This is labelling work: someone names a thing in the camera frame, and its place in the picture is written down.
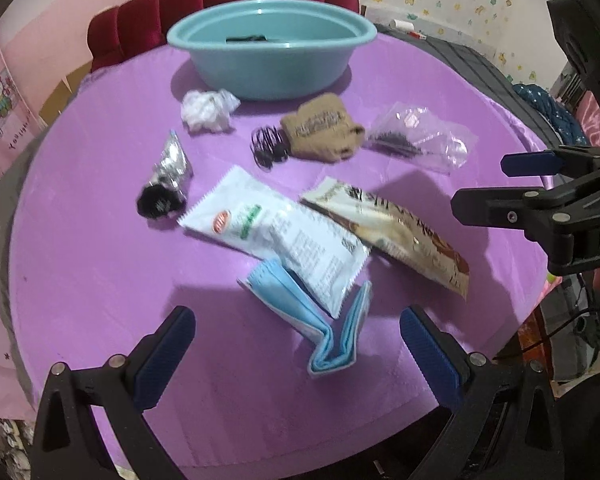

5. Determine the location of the silver foil packet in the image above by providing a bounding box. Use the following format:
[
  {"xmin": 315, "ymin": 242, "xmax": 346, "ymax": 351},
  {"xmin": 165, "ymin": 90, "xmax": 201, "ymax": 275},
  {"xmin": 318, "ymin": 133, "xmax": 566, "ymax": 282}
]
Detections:
[{"xmin": 151, "ymin": 130, "xmax": 194, "ymax": 192}]

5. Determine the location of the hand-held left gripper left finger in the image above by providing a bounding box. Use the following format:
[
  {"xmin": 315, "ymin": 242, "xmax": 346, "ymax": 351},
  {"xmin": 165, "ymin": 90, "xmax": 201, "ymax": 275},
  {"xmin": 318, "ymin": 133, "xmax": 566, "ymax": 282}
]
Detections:
[{"xmin": 27, "ymin": 305, "xmax": 197, "ymax": 480}]

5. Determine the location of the teal plastic basin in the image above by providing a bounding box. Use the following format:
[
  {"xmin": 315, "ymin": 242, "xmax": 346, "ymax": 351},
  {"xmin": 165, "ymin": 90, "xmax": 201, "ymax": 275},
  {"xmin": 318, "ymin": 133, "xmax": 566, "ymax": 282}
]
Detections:
[{"xmin": 166, "ymin": 1, "xmax": 378, "ymax": 102}]

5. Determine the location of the clear plastic bag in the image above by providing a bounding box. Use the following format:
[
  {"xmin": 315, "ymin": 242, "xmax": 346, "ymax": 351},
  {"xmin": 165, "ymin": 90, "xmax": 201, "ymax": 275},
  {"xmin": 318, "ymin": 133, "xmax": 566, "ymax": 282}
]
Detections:
[{"xmin": 364, "ymin": 101, "xmax": 476, "ymax": 176}]

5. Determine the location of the brown knit sock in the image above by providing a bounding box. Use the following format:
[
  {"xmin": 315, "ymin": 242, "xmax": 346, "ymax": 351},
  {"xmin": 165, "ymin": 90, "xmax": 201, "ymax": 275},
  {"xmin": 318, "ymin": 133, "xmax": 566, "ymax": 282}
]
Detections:
[{"xmin": 280, "ymin": 94, "xmax": 366, "ymax": 163}]

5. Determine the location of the black fuzzy scrunchie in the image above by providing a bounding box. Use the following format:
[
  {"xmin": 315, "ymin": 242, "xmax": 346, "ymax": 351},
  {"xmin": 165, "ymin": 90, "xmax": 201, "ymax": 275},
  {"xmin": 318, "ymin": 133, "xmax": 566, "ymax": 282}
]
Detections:
[{"xmin": 136, "ymin": 184, "xmax": 187, "ymax": 221}]

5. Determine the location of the black spiral hair tie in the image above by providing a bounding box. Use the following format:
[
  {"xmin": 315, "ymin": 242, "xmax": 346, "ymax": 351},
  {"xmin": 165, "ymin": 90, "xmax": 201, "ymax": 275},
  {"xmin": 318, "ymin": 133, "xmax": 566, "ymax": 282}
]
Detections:
[{"xmin": 250, "ymin": 126, "xmax": 289, "ymax": 169}]

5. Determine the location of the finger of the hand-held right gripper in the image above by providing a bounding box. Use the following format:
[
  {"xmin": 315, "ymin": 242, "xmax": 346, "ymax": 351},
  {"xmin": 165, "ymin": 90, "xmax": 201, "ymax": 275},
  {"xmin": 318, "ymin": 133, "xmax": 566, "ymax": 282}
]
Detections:
[
  {"xmin": 500, "ymin": 145, "xmax": 600, "ymax": 181},
  {"xmin": 450, "ymin": 166, "xmax": 600, "ymax": 246}
]

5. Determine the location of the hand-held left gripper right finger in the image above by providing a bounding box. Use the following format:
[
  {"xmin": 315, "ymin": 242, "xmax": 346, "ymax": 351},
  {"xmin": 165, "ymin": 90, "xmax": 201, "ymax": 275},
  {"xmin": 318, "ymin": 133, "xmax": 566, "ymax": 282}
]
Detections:
[{"xmin": 399, "ymin": 304, "xmax": 566, "ymax": 480}]

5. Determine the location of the purple tablecloth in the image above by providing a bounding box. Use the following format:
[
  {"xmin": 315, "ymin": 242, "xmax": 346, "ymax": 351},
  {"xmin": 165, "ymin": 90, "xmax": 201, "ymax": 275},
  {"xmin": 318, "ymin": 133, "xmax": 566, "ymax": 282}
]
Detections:
[{"xmin": 7, "ymin": 25, "xmax": 556, "ymax": 472}]

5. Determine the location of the blue face mask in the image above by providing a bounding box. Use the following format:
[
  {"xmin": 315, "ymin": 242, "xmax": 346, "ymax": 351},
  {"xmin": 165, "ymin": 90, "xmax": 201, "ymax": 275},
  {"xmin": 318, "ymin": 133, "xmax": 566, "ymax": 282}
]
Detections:
[{"xmin": 237, "ymin": 258, "xmax": 373, "ymax": 376}]

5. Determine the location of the crumpled white tissue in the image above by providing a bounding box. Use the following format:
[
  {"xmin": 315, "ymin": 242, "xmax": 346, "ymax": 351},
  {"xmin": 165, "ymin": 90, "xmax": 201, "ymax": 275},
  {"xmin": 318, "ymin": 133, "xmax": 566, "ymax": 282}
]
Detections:
[{"xmin": 181, "ymin": 88, "xmax": 242, "ymax": 135}]

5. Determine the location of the white snack packet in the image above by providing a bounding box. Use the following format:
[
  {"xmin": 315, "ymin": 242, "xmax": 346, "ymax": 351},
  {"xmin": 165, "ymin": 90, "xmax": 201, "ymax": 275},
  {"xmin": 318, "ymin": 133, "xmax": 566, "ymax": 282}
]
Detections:
[{"xmin": 176, "ymin": 165, "xmax": 371, "ymax": 320}]

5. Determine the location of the beige brown snack packet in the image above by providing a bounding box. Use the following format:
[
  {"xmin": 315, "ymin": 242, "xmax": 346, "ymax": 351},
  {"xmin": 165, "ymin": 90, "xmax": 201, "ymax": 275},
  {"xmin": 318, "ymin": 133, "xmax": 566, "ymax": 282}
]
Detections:
[{"xmin": 300, "ymin": 176, "xmax": 471, "ymax": 302}]

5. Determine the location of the cardboard box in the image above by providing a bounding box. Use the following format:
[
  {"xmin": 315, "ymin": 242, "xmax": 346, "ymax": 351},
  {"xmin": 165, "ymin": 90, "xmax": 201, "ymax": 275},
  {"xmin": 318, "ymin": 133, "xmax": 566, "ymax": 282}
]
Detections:
[{"xmin": 42, "ymin": 60, "xmax": 95, "ymax": 128}]

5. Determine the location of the pink cartoon cat curtain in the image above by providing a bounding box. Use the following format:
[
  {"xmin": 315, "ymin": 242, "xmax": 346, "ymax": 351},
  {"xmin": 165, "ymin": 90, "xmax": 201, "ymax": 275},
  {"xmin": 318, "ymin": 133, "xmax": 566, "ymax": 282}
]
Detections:
[{"xmin": 0, "ymin": 30, "xmax": 48, "ymax": 421}]

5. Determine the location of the pink satin cloth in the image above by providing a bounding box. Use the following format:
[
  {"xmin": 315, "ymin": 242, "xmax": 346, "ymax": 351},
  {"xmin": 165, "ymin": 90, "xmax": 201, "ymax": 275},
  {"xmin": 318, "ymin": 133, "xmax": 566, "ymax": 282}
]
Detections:
[{"xmin": 579, "ymin": 92, "xmax": 600, "ymax": 147}]

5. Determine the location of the red velvet sofa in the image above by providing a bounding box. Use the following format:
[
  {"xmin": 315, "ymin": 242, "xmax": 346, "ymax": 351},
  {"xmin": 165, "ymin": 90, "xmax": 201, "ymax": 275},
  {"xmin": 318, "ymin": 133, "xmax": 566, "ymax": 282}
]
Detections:
[{"xmin": 87, "ymin": 0, "xmax": 363, "ymax": 73}]

